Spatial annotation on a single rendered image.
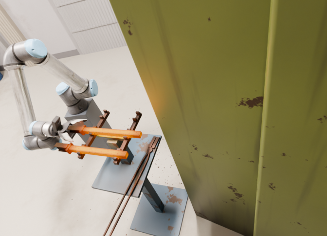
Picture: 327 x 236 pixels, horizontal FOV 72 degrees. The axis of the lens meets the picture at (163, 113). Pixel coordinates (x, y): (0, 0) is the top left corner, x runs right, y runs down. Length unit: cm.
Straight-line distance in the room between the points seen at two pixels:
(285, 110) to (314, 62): 13
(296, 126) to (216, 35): 29
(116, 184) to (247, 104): 87
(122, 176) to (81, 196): 111
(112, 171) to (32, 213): 141
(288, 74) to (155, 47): 38
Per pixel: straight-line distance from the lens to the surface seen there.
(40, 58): 163
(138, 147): 141
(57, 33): 469
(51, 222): 247
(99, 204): 227
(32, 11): 469
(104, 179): 138
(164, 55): 72
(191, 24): 62
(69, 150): 125
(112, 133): 117
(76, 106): 215
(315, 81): 52
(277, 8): 44
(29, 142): 167
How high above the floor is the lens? 181
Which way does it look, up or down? 43 degrees down
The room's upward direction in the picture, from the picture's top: 20 degrees counter-clockwise
